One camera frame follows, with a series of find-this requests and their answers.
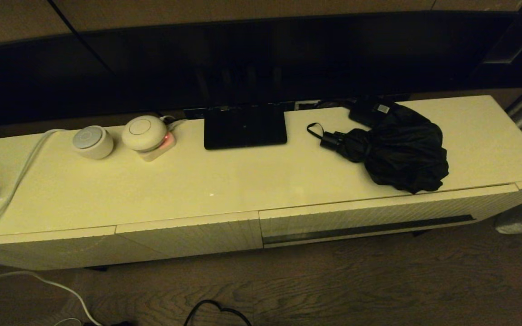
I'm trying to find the white ribbed cabinet drawer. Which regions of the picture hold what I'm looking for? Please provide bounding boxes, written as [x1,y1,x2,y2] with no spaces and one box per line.
[259,183,522,249]

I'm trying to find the black umbrella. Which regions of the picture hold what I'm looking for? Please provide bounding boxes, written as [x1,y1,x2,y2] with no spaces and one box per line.
[307,106,450,194]

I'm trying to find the white tv cabinet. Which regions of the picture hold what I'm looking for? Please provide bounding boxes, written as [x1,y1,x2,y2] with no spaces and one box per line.
[0,94,522,272]

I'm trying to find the white ribbed cabinet door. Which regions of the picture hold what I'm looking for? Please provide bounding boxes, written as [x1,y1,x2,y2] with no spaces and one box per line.
[0,225,117,271]
[114,211,264,262]

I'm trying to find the white power strip red light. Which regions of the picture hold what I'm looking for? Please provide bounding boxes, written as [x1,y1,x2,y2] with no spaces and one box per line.
[136,119,187,162]

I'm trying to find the black television screen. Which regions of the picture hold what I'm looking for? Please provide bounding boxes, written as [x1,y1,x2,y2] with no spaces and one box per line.
[0,10,522,127]

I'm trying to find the small black set-top box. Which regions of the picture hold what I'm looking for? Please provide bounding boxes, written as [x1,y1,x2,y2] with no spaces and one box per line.
[348,97,400,127]

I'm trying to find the white round dome device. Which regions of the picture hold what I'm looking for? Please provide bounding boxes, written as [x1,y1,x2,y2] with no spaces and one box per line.
[121,115,168,152]

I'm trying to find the white speaker with grey top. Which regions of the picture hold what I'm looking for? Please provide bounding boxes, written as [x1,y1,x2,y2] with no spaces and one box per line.
[72,125,114,160]

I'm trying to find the black television base plate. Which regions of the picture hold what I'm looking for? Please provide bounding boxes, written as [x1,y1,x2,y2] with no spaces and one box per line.
[203,103,288,150]

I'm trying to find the black floor cable with connector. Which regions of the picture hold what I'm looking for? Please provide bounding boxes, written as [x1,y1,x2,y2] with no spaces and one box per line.
[184,299,252,326]

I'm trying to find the thick white power cable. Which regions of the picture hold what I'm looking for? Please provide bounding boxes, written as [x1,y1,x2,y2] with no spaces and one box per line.
[0,129,103,326]

